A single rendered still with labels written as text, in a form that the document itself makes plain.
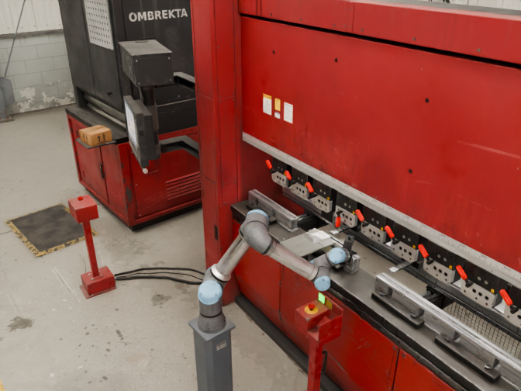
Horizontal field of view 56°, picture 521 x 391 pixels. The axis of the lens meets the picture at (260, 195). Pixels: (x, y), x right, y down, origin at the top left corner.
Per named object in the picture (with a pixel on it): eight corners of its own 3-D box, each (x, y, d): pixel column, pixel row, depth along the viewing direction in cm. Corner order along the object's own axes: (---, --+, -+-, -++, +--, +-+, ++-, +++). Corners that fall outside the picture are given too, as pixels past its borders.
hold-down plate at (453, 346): (433, 342, 229) (434, 337, 228) (441, 337, 232) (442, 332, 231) (492, 384, 207) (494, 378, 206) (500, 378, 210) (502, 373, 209)
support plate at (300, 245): (279, 243, 284) (279, 242, 283) (314, 230, 297) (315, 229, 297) (298, 258, 270) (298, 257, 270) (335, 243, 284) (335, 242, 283)
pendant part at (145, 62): (132, 158, 370) (117, 41, 331) (164, 153, 378) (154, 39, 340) (146, 185, 328) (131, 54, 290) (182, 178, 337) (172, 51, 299)
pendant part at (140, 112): (129, 144, 356) (122, 95, 340) (145, 142, 360) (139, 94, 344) (141, 167, 319) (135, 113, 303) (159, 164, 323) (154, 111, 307)
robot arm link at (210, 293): (196, 316, 246) (194, 293, 240) (201, 299, 258) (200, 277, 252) (220, 316, 245) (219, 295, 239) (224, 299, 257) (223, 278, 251)
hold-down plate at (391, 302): (370, 297, 259) (371, 292, 257) (377, 293, 261) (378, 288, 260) (416, 330, 237) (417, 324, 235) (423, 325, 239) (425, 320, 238)
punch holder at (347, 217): (334, 217, 273) (336, 191, 266) (346, 213, 278) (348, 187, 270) (353, 229, 262) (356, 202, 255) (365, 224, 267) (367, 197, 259)
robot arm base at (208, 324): (207, 337, 246) (206, 322, 241) (191, 322, 256) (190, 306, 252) (232, 324, 254) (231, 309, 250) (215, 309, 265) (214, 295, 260)
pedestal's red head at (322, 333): (294, 326, 270) (295, 300, 262) (316, 315, 278) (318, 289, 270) (318, 348, 255) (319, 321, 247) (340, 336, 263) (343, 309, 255)
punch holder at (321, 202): (311, 203, 288) (312, 178, 281) (322, 200, 292) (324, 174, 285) (328, 214, 277) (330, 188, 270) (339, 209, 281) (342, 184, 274)
